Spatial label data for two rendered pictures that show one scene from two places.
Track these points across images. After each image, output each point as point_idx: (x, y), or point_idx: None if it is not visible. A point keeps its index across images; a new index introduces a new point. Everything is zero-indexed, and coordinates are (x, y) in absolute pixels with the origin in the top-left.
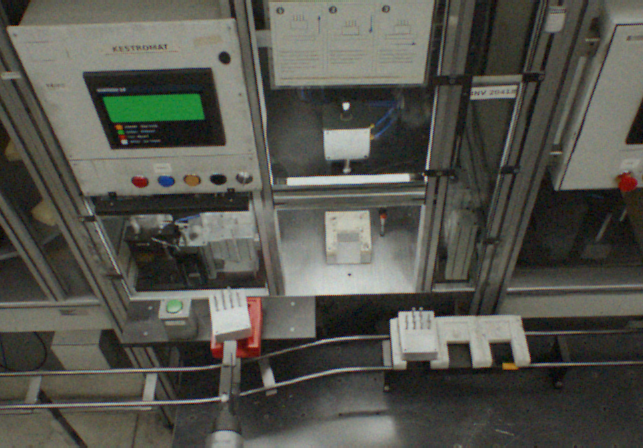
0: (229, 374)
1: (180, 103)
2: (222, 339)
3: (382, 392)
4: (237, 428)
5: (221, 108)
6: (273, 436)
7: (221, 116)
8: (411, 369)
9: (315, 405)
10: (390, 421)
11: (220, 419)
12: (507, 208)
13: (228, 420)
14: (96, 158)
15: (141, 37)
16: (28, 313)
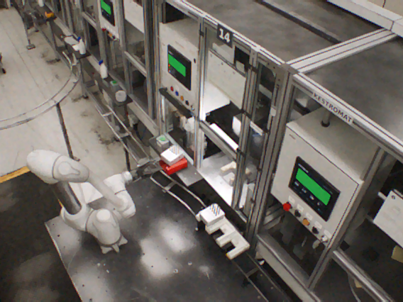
0: (146, 162)
1: (181, 67)
2: (162, 159)
3: (194, 229)
4: (133, 176)
5: (191, 77)
6: (155, 206)
7: (191, 80)
8: (202, 225)
9: (174, 212)
10: (185, 237)
11: (132, 170)
12: (258, 188)
13: (133, 172)
14: (166, 73)
15: (180, 42)
16: (147, 119)
